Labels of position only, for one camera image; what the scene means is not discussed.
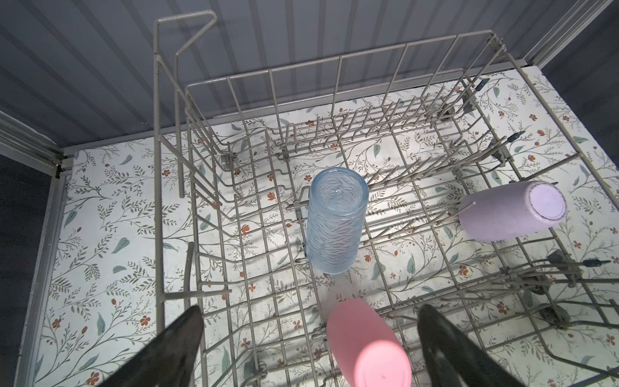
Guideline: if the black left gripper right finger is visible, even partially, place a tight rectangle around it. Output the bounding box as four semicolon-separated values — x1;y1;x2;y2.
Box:
418;305;522;386

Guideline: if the floral table mat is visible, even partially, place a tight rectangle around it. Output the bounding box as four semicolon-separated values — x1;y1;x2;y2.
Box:
34;68;618;386

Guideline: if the grey wire dish rack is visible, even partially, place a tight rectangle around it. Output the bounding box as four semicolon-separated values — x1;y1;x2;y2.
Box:
153;11;618;386

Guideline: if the pink plastic cup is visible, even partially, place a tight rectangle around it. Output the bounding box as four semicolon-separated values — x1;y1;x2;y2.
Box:
327;299;412;386

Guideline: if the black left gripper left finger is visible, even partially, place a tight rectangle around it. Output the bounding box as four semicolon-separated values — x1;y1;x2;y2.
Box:
101;305;204;386

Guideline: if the lilac plastic cup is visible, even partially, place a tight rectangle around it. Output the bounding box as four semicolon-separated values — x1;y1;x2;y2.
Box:
459;181;567;243

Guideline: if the blue transparent cup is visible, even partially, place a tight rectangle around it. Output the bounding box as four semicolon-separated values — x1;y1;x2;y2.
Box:
305;167;369;275

